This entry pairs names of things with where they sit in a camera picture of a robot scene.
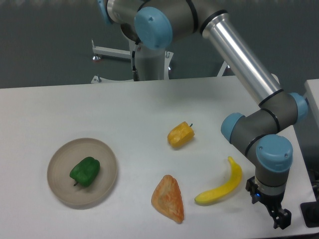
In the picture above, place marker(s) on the orange toy croissant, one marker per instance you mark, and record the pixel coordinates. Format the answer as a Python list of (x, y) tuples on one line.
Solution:
[(167, 199)]

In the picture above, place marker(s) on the beige round plate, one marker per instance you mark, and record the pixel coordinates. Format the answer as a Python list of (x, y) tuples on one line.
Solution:
[(70, 191)]

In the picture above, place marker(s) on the yellow toy bell pepper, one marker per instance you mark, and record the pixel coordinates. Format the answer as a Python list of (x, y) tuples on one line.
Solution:
[(180, 135)]

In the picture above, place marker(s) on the white side table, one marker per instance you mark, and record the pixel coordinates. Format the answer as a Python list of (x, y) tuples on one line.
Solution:
[(310, 100)]

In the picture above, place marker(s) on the yellow toy banana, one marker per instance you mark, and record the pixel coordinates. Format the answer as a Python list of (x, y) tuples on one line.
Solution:
[(213, 195)]

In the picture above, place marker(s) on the green toy bell pepper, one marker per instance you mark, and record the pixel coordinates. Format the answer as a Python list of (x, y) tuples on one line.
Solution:
[(85, 172)]

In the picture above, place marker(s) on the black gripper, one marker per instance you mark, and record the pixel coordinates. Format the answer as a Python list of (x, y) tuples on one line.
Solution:
[(271, 197)]

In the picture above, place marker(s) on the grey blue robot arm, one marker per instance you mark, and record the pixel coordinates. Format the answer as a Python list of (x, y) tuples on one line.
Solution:
[(154, 24)]

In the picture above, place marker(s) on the black device at edge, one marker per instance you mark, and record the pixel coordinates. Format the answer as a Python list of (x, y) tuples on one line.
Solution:
[(310, 210)]

